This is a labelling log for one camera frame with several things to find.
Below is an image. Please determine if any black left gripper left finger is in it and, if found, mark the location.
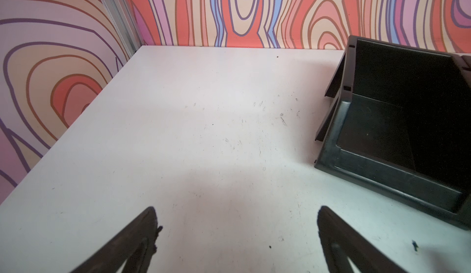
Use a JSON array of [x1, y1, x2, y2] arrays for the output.
[[73, 206, 163, 273]]

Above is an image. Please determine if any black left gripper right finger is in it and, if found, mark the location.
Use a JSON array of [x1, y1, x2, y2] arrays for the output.
[[317, 206, 405, 273]]

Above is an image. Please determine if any black plastic bin left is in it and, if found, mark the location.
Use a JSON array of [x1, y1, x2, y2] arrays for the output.
[[315, 36, 471, 230]]

